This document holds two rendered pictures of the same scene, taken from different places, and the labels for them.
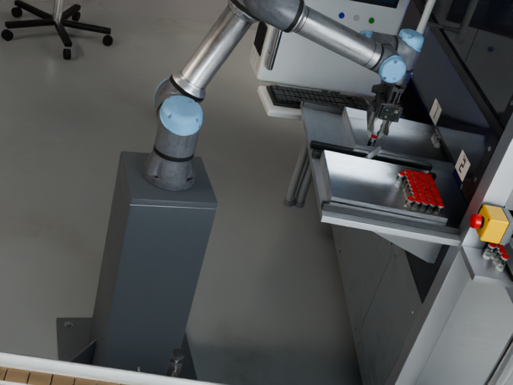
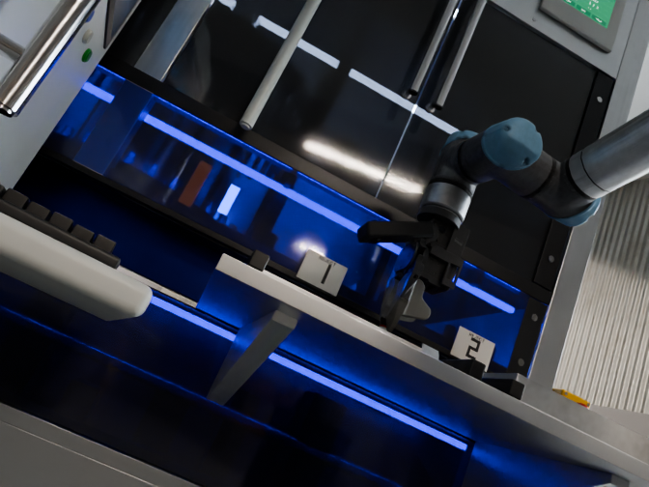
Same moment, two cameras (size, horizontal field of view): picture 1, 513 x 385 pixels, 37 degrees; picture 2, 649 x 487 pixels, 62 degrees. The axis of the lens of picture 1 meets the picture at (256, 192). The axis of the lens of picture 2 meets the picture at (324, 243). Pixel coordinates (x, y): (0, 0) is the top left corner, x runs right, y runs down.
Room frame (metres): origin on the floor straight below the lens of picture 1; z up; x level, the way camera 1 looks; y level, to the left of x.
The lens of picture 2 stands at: (2.34, 0.51, 0.75)
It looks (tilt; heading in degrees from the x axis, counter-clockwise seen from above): 18 degrees up; 271
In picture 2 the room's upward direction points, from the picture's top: 24 degrees clockwise
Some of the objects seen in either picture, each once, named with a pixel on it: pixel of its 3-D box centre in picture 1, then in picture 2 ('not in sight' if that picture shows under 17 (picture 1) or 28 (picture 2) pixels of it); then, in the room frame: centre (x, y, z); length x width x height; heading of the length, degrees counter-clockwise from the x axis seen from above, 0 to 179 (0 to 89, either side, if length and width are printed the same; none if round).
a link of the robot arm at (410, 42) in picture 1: (405, 50); (460, 166); (2.20, -0.31, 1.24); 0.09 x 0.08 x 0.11; 108
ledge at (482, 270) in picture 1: (491, 266); not in sight; (1.76, -0.67, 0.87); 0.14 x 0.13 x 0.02; 101
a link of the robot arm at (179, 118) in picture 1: (179, 124); not in sight; (1.89, 0.26, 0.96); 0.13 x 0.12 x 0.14; 18
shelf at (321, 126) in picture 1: (382, 168); (407, 387); (2.15, -0.36, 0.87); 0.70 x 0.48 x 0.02; 11
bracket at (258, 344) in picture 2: not in sight; (243, 365); (2.39, -0.31, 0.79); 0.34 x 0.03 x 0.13; 101
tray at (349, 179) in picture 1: (381, 187); (519, 417); (1.97, -0.35, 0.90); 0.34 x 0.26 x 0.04; 100
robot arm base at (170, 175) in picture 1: (171, 161); not in sight; (1.88, 0.26, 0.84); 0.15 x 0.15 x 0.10
